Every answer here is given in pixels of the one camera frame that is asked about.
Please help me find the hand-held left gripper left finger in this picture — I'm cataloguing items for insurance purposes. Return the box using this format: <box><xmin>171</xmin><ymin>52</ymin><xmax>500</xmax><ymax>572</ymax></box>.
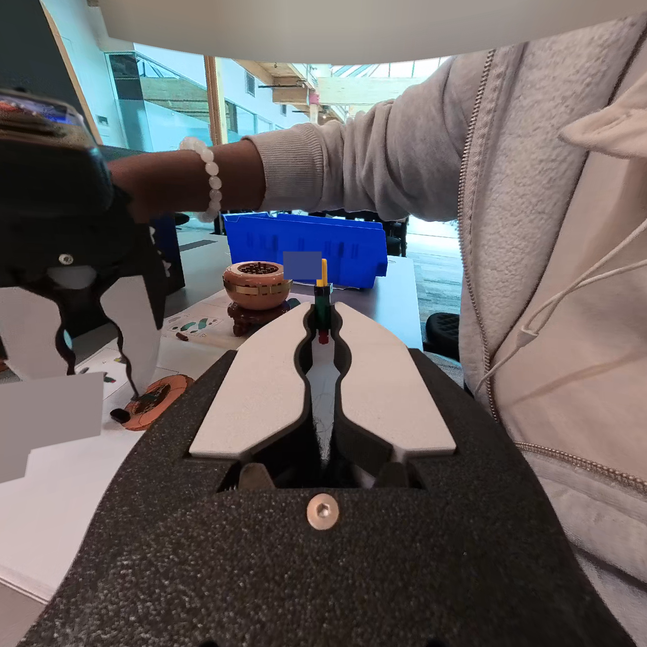
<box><xmin>188</xmin><ymin>301</ymin><xmax>324</xmax><ymax>462</ymax></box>

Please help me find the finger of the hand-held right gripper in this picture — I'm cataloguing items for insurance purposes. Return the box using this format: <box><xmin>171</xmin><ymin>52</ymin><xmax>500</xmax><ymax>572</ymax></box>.
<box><xmin>100</xmin><ymin>274</ymin><xmax>163</xmax><ymax>401</ymax></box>
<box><xmin>0</xmin><ymin>285</ymin><xmax>78</xmax><ymax>383</ymax></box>

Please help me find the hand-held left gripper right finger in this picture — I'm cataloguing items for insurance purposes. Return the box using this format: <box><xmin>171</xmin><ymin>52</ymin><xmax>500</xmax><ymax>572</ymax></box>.
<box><xmin>333</xmin><ymin>301</ymin><xmax>458</xmax><ymax>464</ymax></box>

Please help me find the small black yellow toy pin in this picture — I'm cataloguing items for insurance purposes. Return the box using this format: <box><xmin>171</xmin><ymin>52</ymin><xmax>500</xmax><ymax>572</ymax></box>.
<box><xmin>312</xmin><ymin>259</ymin><xmax>334</xmax><ymax>345</ymax></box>

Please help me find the person's right forearm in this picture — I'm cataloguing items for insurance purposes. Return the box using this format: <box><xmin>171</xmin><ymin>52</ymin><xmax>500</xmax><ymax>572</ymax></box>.
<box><xmin>210</xmin><ymin>98</ymin><xmax>462</xmax><ymax>224</ymax></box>

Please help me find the grey desk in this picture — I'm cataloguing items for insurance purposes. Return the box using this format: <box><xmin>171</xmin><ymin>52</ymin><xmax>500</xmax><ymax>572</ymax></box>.
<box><xmin>0</xmin><ymin>230</ymin><xmax>423</xmax><ymax>647</ymax></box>

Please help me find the person's right hand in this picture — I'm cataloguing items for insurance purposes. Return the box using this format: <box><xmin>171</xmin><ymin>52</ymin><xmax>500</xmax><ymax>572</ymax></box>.
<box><xmin>107</xmin><ymin>144</ymin><xmax>212</xmax><ymax>224</ymax></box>

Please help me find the open instruction booklet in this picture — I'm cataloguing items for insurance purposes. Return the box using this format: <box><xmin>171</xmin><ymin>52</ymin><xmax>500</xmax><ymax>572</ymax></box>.
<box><xmin>0</xmin><ymin>290</ymin><xmax>304</xmax><ymax>486</ymax></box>

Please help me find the black office chair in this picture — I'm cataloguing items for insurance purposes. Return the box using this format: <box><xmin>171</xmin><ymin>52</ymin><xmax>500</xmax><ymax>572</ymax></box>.
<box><xmin>424</xmin><ymin>311</ymin><xmax>464</xmax><ymax>361</ymax></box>

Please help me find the brown brick-built pot model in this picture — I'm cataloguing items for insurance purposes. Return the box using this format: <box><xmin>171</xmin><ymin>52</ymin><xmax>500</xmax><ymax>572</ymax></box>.
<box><xmin>222</xmin><ymin>260</ymin><xmax>294</xmax><ymax>338</ymax></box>

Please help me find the blue plastic storage bin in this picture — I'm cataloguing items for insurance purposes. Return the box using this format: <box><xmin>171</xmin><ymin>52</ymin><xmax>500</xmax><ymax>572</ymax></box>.
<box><xmin>222</xmin><ymin>212</ymin><xmax>389</xmax><ymax>291</ymax></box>

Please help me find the person in beige hoodie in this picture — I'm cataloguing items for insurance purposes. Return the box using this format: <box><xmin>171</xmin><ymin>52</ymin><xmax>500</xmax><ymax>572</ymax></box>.
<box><xmin>389</xmin><ymin>12</ymin><xmax>647</xmax><ymax>647</ymax></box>

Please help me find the wooden pillar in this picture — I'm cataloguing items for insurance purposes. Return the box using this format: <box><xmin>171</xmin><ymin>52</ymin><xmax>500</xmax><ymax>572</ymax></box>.
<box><xmin>204</xmin><ymin>55</ymin><xmax>229</xmax><ymax>147</ymax></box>

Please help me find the white earphone cable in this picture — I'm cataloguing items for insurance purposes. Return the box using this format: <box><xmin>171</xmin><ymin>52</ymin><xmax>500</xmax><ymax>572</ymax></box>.
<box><xmin>474</xmin><ymin>217</ymin><xmax>647</xmax><ymax>400</ymax></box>

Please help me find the white bead bracelet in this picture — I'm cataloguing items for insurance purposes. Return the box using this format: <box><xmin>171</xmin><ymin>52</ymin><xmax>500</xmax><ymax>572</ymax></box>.
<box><xmin>179</xmin><ymin>135</ymin><xmax>224</xmax><ymax>224</ymax></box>

